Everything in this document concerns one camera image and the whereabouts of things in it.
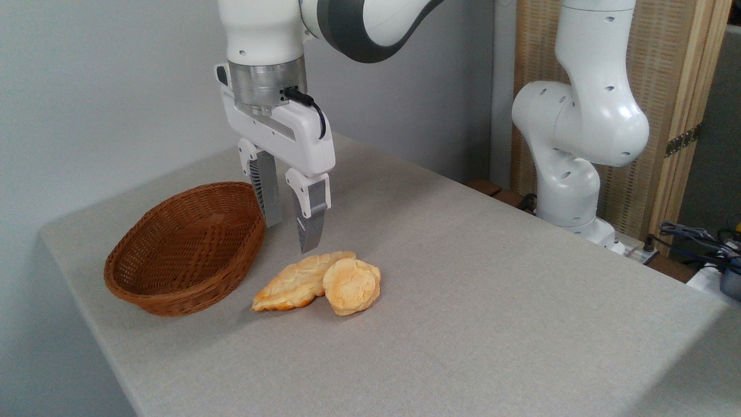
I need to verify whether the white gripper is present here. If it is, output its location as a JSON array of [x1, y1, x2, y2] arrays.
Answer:
[[215, 63, 336, 255]]

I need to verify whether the round golden bread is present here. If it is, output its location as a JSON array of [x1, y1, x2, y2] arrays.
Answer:
[[322, 258, 382, 317]]

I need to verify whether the oval braided golden bread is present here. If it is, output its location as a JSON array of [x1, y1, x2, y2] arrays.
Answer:
[[251, 250, 357, 313]]

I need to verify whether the brown wicker basket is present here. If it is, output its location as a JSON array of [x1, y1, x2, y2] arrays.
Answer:
[[104, 181, 267, 317]]

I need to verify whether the brown wooden block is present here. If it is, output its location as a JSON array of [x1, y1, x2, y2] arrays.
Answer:
[[465, 178, 532, 210]]

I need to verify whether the dark metal screen hinge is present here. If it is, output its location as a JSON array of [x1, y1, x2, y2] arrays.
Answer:
[[664, 123, 702, 158]]

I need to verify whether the wood and rattan folding screen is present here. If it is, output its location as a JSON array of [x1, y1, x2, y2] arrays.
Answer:
[[512, 0, 733, 257]]

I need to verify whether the grey-blue device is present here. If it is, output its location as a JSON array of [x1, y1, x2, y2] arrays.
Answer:
[[720, 258, 741, 302]]

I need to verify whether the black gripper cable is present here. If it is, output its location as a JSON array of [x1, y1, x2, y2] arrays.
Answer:
[[283, 86, 328, 141]]

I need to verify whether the bundle of dark cables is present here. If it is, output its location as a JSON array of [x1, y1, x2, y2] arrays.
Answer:
[[644, 214, 741, 276]]

